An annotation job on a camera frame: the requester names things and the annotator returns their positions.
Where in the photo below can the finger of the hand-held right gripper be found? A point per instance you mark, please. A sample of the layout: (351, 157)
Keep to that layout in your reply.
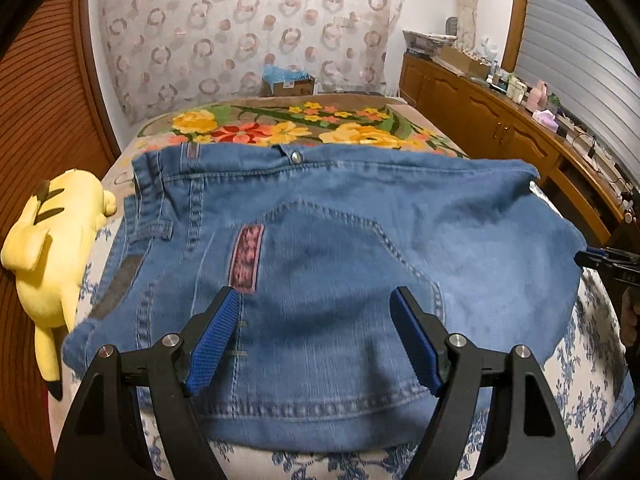
(595, 256)

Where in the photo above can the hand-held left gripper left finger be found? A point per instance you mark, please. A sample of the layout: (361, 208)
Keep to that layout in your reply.
(215, 342)

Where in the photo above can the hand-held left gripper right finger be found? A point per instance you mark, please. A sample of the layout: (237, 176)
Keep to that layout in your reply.
(417, 345)

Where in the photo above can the blue denim pants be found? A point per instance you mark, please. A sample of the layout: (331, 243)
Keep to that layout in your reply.
(350, 240)

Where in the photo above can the person's right hand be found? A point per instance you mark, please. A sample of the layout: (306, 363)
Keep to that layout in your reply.
(632, 317)

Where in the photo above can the blue floral white bedsheet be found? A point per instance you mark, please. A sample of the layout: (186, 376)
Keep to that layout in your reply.
(575, 360)

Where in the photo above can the pink tissue box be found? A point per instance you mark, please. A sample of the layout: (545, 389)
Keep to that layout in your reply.
(545, 120)

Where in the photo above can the pink container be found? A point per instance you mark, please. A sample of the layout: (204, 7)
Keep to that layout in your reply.
(539, 95)

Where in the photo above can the wooden sideboard cabinet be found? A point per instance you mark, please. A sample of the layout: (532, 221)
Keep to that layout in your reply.
(480, 110)

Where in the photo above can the yellow plush toy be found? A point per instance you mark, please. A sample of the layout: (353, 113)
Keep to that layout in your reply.
(55, 240)

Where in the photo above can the open cardboard box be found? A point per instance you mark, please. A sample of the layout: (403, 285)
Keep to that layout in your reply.
(465, 62)

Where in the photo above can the cardboard box with blue plastic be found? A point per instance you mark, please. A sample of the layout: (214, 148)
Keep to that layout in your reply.
(290, 84)

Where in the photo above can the stack of papers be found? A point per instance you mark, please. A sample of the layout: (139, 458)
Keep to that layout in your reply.
(430, 41)

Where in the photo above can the beige lace curtain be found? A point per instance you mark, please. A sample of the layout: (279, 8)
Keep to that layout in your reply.
(466, 5)

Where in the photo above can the wooden louvered door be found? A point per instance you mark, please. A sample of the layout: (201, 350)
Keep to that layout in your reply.
(50, 110)

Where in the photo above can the circle-patterned sheer curtain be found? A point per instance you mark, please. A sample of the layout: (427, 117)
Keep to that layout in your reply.
(225, 35)

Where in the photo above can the wooden window frame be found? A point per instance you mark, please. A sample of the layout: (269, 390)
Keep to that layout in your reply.
(515, 15)

